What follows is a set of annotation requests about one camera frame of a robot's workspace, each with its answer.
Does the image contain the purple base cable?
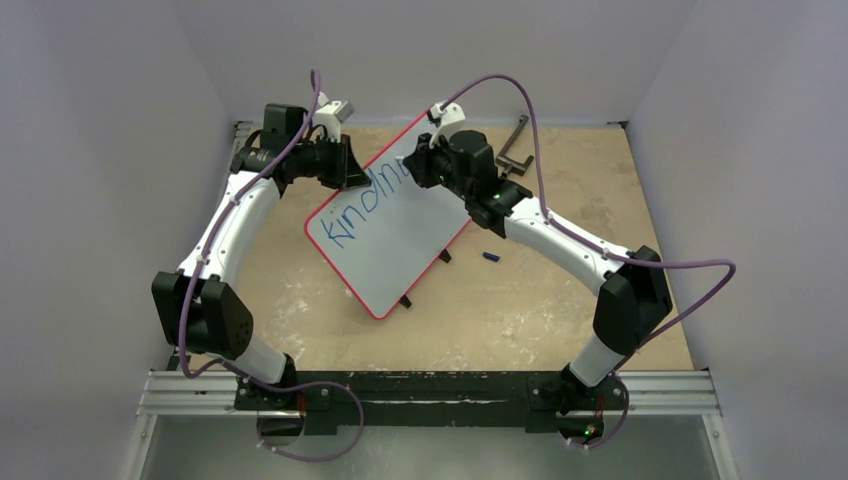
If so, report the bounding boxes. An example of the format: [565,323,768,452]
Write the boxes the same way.
[565,377,628,452]
[255,377,366,463]

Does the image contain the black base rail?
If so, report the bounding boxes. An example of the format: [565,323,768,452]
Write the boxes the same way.
[235,371,629,437]

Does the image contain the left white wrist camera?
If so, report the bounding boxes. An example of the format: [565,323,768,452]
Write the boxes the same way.
[312,91,355,143]

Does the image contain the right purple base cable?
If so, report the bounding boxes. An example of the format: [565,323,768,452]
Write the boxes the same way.
[565,377,628,452]

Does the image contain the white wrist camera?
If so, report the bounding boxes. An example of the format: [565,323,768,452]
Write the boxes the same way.
[312,91,355,143]
[426,101,466,148]

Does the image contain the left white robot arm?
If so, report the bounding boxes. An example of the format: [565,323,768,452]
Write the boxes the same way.
[151,100,371,409]

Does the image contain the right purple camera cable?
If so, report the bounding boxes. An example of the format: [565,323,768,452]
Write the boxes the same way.
[439,72,738,372]

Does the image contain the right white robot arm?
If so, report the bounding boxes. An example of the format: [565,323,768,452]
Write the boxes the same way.
[402,130,673,407]

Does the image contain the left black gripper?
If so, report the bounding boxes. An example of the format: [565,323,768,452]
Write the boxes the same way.
[293,133,371,191]

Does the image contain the red framed whiteboard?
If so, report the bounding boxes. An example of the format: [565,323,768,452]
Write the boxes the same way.
[304,114,470,319]

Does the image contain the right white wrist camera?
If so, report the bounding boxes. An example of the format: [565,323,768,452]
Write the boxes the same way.
[426,101,466,148]

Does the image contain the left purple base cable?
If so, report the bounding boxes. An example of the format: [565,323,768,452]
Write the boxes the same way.
[255,377,366,463]

